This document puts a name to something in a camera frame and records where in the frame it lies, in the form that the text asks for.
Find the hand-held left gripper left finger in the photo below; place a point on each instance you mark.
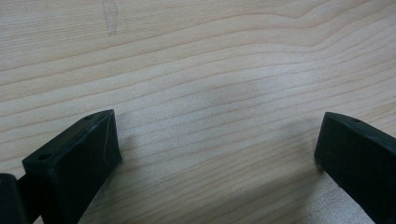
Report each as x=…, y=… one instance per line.
x=71, y=168

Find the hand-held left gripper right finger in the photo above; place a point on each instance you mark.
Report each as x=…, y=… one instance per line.
x=358, y=161

